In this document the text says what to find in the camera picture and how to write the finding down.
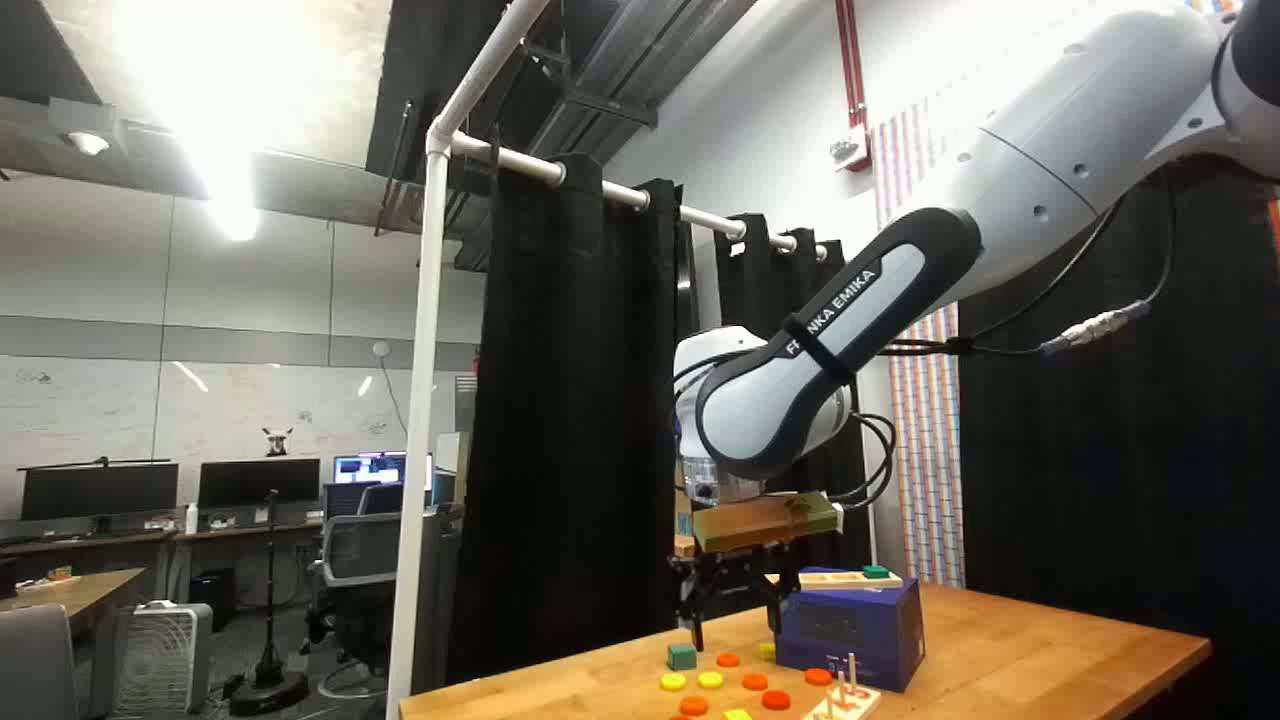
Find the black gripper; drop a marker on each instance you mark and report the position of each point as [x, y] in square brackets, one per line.
[736, 564]

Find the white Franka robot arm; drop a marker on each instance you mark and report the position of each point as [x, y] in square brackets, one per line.
[1066, 160]

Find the green square block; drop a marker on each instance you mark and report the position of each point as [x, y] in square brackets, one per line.
[681, 659]

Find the orange disc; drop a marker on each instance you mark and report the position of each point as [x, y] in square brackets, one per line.
[695, 704]
[727, 659]
[753, 682]
[817, 676]
[777, 696]

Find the yellow small piece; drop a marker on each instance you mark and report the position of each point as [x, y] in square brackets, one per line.
[765, 650]

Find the yellow disc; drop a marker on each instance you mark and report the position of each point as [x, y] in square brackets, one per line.
[710, 682]
[674, 682]

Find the purple box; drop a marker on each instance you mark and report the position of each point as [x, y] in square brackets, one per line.
[852, 641]

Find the wooden peg board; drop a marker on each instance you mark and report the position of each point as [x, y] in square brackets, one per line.
[840, 701]

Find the green disc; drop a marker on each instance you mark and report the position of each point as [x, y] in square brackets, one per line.
[879, 575]

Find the office chair with mesh back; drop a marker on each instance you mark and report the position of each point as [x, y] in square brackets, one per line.
[358, 555]

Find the lit blue computer screen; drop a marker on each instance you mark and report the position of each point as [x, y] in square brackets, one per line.
[368, 470]

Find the black stand with round base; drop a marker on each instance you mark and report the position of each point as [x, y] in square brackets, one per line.
[269, 686]

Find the black computer monitor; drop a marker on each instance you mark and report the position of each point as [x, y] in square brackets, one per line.
[97, 488]
[256, 483]

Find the red pipe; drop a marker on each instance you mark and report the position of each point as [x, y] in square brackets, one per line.
[848, 66]

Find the white box fan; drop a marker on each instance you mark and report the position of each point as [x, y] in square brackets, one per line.
[161, 659]

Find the wooden desk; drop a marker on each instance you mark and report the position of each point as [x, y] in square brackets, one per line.
[73, 591]

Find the grey chair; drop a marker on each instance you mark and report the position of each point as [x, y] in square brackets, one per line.
[34, 664]

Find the ceiling lamp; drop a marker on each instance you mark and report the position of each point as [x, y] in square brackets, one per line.
[88, 143]

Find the wrist camera mount block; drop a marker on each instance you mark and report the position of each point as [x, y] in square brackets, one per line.
[765, 522]

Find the white pvc pipe frame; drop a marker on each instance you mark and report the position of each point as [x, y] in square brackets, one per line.
[426, 403]

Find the white wall alarm box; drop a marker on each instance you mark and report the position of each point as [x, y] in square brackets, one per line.
[848, 144]

